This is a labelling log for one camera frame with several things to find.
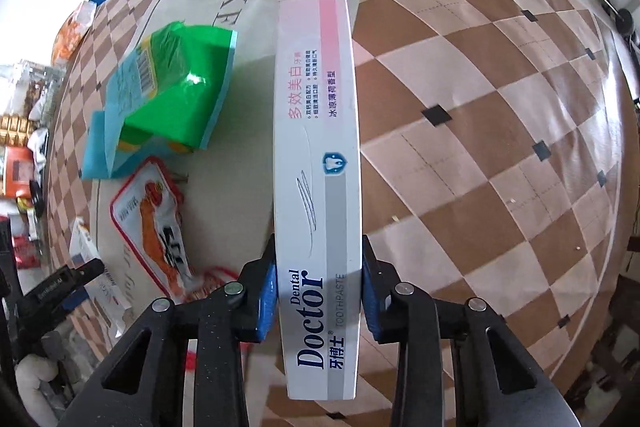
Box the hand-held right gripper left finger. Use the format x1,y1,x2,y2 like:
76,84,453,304
57,233,279,427

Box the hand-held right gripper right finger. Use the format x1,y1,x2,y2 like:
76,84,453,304
361,234,583,427

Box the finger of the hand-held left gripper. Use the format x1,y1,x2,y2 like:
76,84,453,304
50,289,92,324
62,259,106,291

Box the white box with flag stripes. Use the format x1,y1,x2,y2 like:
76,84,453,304
69,217,102,274

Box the silver blister pack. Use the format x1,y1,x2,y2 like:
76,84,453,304
84,269,132,339

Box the white toothpaste box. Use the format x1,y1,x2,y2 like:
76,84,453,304
272,0,362,403

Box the person's left forearm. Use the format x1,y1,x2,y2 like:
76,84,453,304
14,353,57,409

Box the red white snack packet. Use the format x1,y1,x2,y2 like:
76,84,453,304
109,156,242,308

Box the orange carton box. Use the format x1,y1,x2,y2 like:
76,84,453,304
0,146,40,198

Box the green blue snack bag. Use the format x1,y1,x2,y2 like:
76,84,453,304
80,21,239,180

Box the crumpled clear plastic wrap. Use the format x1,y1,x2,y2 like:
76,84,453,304
0,61,67,118

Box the brown checkered tablecloth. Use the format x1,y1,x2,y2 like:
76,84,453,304
42,0,627,427

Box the orange snack bag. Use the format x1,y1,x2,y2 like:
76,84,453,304
51,1,99,66

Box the long dumbbell bar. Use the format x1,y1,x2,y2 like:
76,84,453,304
564,0,637,38

